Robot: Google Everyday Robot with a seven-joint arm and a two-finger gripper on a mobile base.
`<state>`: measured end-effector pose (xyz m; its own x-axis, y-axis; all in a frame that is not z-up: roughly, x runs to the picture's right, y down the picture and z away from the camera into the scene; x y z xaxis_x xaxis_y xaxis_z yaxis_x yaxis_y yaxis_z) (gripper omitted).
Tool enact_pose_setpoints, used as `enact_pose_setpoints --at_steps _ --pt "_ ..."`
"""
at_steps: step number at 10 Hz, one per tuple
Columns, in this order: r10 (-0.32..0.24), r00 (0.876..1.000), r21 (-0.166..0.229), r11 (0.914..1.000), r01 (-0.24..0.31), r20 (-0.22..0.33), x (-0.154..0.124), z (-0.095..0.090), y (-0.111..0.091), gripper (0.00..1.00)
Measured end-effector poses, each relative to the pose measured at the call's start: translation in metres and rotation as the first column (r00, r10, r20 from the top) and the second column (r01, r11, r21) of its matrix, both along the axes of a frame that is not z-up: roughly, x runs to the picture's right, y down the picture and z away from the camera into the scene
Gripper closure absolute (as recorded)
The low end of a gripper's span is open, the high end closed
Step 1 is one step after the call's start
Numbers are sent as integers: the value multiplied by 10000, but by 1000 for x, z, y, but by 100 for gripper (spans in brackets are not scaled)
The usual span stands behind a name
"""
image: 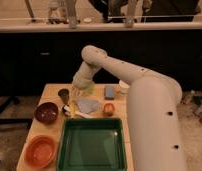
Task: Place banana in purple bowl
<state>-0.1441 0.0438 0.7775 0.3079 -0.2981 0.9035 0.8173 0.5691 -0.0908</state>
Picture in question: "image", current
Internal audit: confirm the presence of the yellow banana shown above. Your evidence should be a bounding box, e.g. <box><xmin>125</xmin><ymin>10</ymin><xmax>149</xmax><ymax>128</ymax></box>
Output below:
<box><xmin>70</xmin><ymin>96</ymin><xmax>76</xmax><ymax>118</ymax></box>

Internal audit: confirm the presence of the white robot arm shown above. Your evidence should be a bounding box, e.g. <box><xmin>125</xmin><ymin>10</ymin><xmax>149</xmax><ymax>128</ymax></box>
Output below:
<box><xmin>73</xmin><ymin>45</ymin><xmax>187</xmax><ymax>171</ymax></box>

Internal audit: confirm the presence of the dark purple bowl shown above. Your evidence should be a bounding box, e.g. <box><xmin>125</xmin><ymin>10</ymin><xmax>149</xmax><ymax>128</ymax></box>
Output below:
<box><xmin>34</xmin><ymin>102</ymin><xmax>59</xmax><ymax>124</ymax></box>

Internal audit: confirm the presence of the orange plastic bowl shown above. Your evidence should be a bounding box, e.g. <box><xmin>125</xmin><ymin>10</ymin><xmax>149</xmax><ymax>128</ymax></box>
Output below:
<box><xmin>24</xmin><ymin>135</ymin><xmax>57</xmax><ymax>169</ymax></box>

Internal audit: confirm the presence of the white cup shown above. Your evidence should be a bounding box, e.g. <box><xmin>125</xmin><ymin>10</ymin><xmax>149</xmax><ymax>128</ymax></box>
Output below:
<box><xmin>119</xmin><ymin>80</ymin><xmax>130</xmax><ymax>94</ymax></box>

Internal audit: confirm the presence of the light blue cloth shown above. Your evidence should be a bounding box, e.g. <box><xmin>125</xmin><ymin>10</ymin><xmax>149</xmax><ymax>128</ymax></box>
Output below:
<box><xmin>76</xmin><ymin>98</ymin><xmax>101</xmax><ymax>114</ymax></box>

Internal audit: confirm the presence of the orange round fruit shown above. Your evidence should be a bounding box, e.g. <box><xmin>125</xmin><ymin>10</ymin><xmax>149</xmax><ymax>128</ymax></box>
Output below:
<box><xmin>103</xmin><ymin>103</ymin><xmax>115</xmax><ymax>116</ymax></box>

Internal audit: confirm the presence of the dark metal cup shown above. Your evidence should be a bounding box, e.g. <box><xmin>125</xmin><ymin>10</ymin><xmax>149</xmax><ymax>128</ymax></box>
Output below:
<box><xmin>58</xmin><ymin>89</ymin><xmax>69</xmax><ymax>104</ymax></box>

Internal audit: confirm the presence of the white spoon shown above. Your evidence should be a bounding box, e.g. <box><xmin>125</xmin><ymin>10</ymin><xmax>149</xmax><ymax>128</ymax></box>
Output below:
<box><xmin>62</xmin><ymin>105</ymin><xmax>90</xmax><ymax>118</ymax></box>

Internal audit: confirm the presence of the green plastic tray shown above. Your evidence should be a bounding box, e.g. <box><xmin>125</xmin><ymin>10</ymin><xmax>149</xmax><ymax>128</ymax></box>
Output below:
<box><xmin>56</xmin><ymin>118</ymin><xmax>127</xmax><ymax>171</ymax></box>

